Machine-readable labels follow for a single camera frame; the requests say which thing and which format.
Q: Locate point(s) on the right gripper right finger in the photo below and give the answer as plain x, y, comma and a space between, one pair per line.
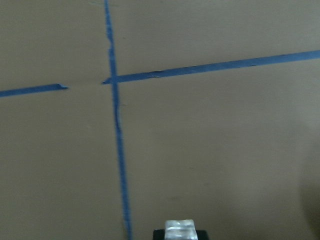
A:
202, 234

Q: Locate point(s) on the clear ice cube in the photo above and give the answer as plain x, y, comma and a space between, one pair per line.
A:
180, 230

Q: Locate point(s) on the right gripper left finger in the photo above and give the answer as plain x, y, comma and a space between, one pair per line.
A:
158, 234

